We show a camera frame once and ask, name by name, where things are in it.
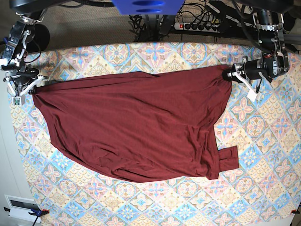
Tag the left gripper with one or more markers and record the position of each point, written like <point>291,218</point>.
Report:
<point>249,70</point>

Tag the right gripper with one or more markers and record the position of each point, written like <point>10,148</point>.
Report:
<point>29,72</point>

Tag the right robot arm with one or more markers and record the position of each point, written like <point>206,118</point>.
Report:
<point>22,33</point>

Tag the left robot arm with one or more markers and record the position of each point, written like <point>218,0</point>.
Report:
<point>270,41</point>

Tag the white power strip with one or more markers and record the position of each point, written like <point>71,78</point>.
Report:
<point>198,27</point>

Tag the round speaker top right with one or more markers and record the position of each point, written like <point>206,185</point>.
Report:
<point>289,22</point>

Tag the blue clamp lower left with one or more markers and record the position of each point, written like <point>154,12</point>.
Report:
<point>37,213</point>

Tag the patterned tablecloth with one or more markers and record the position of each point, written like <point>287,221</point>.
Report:
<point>265,188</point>

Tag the orange clamp lower right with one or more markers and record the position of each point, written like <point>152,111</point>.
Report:
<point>295,212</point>

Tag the blue handled clamp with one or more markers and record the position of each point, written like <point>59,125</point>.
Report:
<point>6,41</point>

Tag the white wall box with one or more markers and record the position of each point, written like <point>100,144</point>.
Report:
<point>18,202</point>

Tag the blue plastic mount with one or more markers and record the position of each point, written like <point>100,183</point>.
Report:
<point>148,7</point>

